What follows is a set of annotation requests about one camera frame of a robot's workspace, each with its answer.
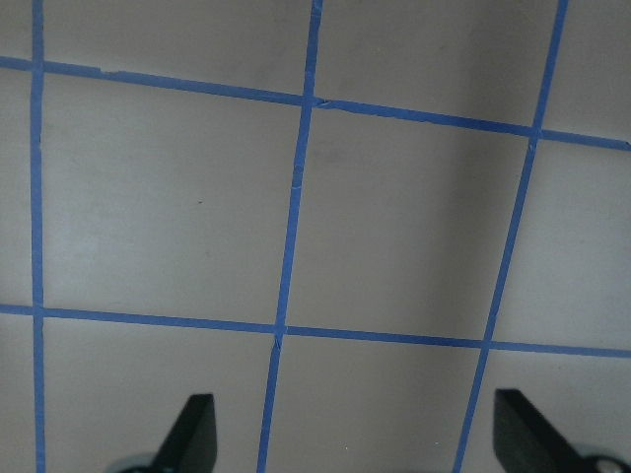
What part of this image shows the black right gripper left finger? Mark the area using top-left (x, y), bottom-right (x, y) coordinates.
top-left (150, 393), bottom-right (218, 473)

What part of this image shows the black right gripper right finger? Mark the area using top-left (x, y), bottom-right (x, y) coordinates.
top-left (493, 389), bottom-right (586, 473)

